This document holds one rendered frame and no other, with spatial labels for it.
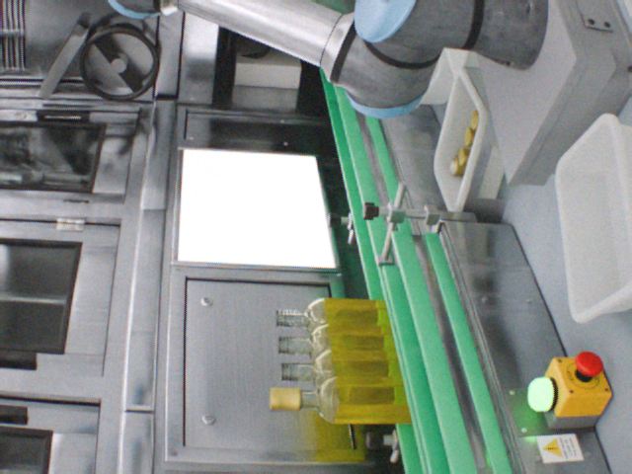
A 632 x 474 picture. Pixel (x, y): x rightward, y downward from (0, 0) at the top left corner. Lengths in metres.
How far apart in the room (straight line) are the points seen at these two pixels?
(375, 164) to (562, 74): 0.73
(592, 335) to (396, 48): 0.47
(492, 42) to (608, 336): 0.42
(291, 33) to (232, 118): 1.00
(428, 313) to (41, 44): 1.33
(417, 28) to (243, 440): 0.70
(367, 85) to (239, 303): 0.56
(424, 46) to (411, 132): 0.71
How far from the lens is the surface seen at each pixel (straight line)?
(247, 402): 1.38
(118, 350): 1.49
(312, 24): 1.17
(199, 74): 2.14
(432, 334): 1.18
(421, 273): 1.28
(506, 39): 1.09
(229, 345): 1.47
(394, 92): 1.15
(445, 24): 1.06
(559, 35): 1.05
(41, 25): 2.15
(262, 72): 2.28
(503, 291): 1.26
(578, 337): 1.18
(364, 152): 1.71
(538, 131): 1.09
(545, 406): 1.07
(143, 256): 1.64
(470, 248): 1.32
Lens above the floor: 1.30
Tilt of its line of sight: 9 degrees down
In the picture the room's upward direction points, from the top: 87 degrees counter-clockwise
